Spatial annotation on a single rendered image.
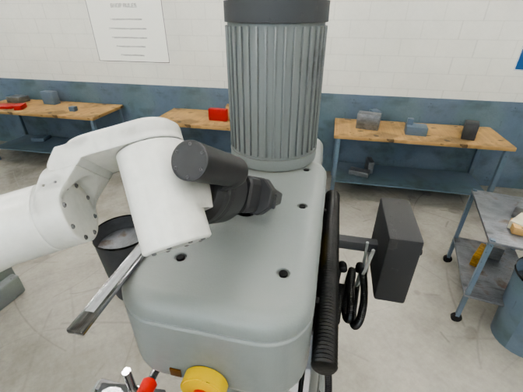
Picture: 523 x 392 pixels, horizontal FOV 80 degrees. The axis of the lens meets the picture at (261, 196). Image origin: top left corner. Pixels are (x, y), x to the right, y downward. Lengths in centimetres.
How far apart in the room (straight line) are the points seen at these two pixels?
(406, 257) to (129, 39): 515
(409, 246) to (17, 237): 73
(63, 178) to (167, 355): 27
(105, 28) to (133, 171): 547
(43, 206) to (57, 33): 600
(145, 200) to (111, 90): 565
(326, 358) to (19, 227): 36
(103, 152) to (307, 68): 43
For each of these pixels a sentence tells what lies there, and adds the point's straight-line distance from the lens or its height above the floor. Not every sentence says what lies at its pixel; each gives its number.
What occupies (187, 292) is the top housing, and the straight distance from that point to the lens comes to 41.
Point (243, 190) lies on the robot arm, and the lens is 39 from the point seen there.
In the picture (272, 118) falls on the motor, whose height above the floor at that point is 200.
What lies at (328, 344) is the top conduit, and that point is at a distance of 47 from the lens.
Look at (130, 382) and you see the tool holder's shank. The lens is 110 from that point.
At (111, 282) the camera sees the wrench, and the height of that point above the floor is 190.
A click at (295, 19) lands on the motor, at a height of 217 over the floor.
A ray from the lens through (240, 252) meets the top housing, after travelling 45.
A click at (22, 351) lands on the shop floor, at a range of 316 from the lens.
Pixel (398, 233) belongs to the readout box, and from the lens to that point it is 82.
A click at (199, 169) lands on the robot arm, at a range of 26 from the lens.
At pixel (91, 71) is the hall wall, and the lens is 607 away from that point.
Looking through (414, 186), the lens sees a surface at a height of 23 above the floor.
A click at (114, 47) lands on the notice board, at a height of 172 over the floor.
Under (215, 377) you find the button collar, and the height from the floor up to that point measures 178.
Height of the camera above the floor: 218
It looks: 30 degrees down
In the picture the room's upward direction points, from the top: straight up
